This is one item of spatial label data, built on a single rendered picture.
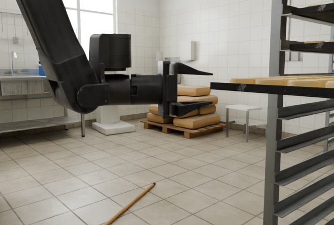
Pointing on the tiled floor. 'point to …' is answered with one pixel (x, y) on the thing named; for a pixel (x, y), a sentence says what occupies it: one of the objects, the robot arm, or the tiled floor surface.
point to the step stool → (244, 119)
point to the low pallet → (167, 127)
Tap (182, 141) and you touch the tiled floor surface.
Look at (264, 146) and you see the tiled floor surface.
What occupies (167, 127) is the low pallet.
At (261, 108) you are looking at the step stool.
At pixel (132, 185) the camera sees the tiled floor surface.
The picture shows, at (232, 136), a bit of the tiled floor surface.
